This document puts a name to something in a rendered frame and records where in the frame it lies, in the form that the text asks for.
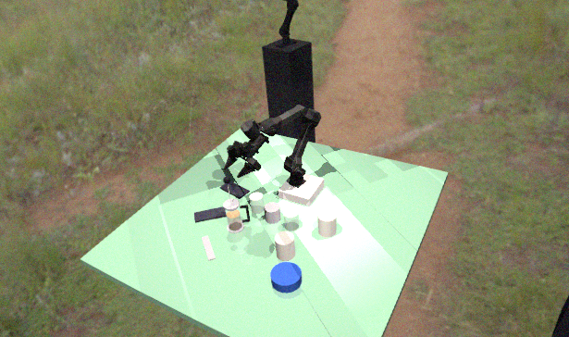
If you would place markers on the blue short cylinder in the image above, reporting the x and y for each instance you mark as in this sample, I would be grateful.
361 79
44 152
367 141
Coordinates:
286 277

